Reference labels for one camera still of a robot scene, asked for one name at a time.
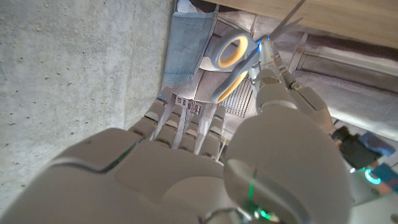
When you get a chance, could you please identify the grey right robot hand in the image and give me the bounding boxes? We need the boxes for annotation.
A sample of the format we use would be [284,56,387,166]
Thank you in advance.
[0,68,354,224]

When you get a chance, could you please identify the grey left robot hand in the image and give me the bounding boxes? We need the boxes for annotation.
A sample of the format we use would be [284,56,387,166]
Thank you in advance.
[257,36,339,136]

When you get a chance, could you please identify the grey orange handled scissors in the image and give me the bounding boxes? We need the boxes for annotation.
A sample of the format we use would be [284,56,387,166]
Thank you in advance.
[211,0,307,105]

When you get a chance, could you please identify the printed sofa room backdrop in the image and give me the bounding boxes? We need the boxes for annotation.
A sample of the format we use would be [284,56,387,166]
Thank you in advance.
[161,0,398,156]

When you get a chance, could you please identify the grey blue leaning board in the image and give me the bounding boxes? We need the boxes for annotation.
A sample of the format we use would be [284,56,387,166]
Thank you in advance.
[162,11,218,89]

